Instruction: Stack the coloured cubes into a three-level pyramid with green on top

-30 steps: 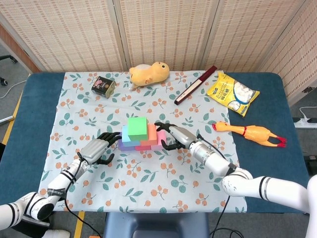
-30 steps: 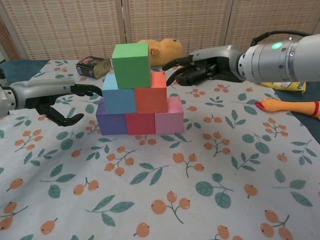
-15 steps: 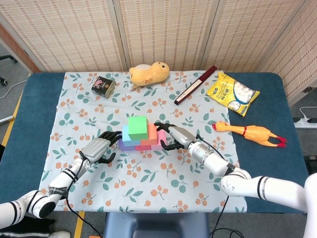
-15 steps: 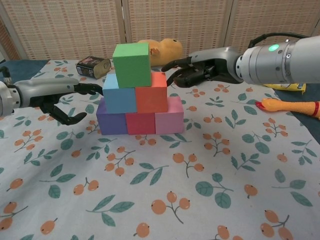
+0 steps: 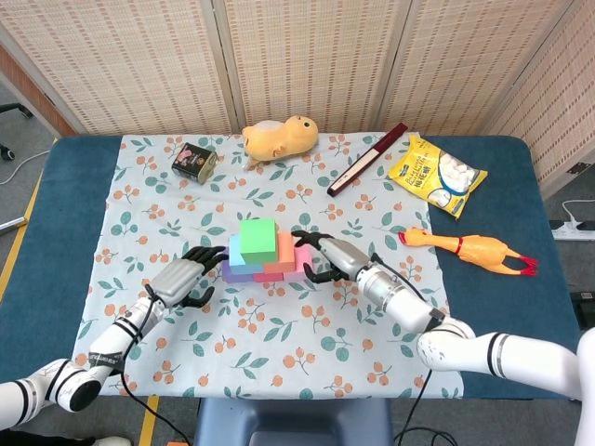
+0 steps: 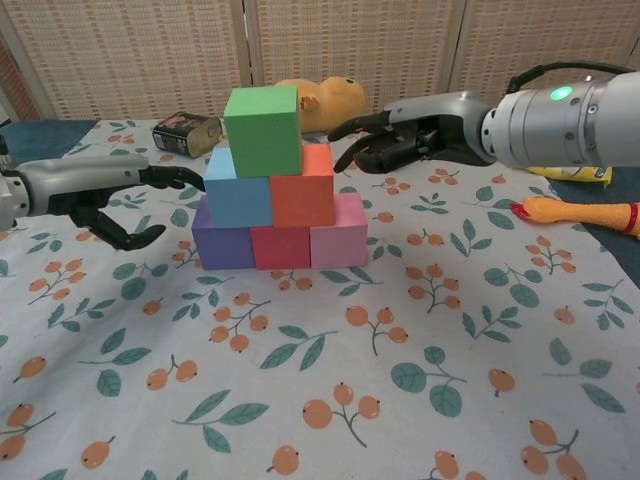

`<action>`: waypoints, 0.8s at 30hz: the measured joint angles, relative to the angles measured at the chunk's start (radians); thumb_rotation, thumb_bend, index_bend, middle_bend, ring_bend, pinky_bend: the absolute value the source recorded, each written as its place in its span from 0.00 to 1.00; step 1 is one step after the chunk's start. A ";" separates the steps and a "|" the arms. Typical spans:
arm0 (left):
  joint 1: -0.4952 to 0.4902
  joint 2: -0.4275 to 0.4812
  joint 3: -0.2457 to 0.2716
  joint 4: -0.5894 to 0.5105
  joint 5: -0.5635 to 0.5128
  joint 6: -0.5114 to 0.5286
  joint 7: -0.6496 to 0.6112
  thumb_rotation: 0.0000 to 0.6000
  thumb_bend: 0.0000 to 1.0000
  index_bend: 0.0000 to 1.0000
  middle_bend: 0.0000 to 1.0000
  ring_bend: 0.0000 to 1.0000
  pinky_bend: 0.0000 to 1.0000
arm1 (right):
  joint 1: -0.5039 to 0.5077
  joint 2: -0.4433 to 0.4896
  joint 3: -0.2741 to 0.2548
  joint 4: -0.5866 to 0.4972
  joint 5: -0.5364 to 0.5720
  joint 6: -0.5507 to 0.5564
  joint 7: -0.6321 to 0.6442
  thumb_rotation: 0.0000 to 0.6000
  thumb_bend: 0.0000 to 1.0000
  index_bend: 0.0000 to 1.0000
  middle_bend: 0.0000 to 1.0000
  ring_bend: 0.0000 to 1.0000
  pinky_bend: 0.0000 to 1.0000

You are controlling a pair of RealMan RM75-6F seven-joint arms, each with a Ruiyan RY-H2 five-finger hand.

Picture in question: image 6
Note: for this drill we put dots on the black luncheon meat can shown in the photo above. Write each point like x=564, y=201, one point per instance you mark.
x=182, y=132

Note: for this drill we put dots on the yellow rubber chicken toy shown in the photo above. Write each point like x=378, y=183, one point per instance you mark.
x=570, y=212

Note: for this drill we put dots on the light blue cube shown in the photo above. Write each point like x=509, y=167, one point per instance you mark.
x=232, y=197

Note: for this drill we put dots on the yellow marshmallow bag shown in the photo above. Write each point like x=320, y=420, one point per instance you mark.
x=575, y=172

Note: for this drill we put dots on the green cube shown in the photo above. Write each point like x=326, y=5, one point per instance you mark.
x=262, y=132

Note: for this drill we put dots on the light pink cube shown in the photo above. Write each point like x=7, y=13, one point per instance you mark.
x=342, y=240

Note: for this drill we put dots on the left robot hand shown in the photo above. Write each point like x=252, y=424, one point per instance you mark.
x=80, y=180

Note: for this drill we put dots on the yellow plush animal toy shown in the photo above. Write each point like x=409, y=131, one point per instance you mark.
x=335, y=102

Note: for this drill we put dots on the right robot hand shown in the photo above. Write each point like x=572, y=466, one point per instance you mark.
x=440, y=120

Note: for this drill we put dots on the magenta red cube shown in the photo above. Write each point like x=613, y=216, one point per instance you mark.
x=281, y=247

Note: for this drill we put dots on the purple cube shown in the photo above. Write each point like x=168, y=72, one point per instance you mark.
x=222, y=247

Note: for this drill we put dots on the floral print tablecloth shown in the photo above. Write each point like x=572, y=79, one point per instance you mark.
x=150, y=375

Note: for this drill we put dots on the bamboo folding screen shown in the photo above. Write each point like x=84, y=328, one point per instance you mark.
x=150, y=45

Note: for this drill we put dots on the orange cube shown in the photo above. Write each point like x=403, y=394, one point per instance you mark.
x=305, y=197

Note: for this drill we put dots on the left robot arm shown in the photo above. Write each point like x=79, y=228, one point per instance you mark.
x=12, y=200

